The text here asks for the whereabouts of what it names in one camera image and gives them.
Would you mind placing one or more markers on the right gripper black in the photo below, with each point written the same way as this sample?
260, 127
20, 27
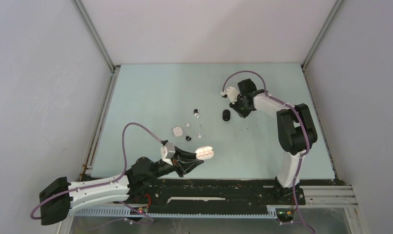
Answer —
235, 106

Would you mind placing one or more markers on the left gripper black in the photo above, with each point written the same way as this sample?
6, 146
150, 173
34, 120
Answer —
188, 165

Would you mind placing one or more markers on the white oval charging case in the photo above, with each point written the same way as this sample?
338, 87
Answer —
204, 153

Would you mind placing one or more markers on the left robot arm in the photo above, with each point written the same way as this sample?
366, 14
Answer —
62, 198

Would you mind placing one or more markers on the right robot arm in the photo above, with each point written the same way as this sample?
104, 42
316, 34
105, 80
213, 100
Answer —
295, 130

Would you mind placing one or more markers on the black oval charging case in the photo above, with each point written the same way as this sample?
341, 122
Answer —
226, 115

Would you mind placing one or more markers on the white square charging case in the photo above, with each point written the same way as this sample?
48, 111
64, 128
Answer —
177, 131

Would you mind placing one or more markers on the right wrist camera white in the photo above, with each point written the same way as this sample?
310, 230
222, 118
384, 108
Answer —
231, 93

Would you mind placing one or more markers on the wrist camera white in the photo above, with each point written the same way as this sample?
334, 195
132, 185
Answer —
167, 153
231, 93

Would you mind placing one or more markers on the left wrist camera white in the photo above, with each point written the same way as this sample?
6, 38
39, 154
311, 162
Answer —
167, 153

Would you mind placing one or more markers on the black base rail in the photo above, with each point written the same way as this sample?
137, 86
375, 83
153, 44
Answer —
213, 197

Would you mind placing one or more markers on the left aluminium frame post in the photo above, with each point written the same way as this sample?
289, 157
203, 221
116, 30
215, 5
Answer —
101, 71

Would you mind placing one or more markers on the aluminium frame post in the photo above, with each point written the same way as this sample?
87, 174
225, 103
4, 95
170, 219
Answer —
101, 71
336, 8

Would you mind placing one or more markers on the right aluminium frame post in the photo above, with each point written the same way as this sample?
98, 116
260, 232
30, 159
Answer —
336, 8

